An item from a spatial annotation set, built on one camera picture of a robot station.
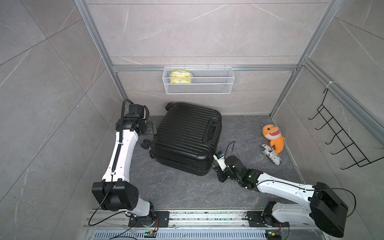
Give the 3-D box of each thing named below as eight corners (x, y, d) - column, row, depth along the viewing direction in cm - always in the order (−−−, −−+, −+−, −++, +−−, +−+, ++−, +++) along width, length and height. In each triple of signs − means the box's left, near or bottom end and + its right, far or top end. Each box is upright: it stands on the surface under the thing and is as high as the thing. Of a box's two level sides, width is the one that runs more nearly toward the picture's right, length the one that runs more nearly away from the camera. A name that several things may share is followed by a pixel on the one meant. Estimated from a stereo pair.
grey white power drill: (276, 167, 94) (279, 165, 91) (257, 148, 103) (259, 145, 100) (282, 163, 95) (285, 160, 93) (263, 145, 105) (265, 142, 102)
